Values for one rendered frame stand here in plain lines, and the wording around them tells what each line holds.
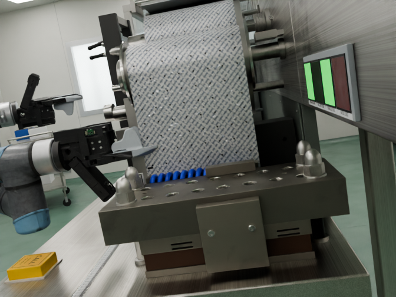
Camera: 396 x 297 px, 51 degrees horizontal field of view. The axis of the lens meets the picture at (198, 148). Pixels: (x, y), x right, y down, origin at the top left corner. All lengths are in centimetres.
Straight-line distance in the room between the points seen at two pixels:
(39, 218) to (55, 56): 612
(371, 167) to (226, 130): 37
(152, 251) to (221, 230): 13
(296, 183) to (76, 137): 46
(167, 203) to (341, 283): 29
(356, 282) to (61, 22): 660
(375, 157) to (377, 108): 68
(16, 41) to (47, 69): 64
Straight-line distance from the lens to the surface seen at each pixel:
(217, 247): 68
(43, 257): 91
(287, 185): 67
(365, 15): 36
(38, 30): 714
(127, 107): 95
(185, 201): 68
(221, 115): 84
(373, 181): 105
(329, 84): 48
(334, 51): 44
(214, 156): 85
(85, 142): 87
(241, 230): 66
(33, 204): 96
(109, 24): 123
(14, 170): 95
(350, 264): 70
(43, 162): 91
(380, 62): 34
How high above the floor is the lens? 121
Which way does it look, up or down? 9 degrees down
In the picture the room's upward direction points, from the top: 10 degrees counter-clockwise
